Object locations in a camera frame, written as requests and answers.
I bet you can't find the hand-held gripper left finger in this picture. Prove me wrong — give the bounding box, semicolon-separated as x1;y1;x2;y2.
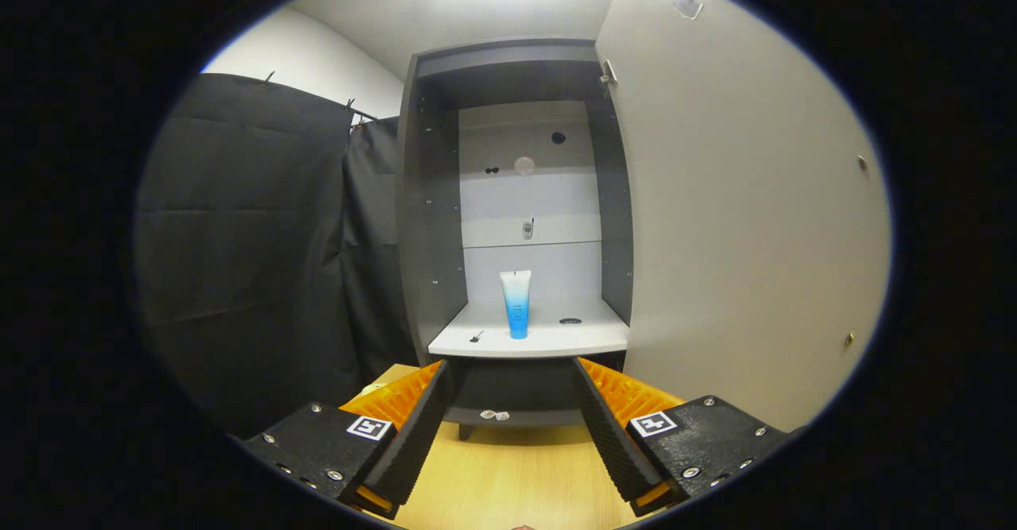
238;360;454;519

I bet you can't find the black backdrop cloth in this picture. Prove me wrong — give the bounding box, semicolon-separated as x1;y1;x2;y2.
133;73;418;439

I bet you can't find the beige cabinet door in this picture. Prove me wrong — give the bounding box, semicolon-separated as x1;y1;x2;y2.
594;0;892;433

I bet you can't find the white cabinet shelf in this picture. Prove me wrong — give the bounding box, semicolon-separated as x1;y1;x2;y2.
427;298;630;359

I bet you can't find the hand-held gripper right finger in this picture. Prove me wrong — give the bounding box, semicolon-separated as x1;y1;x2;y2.
572;358;787;517

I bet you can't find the blue and white tube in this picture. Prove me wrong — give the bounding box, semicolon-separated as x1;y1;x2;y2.
499;269;532;340

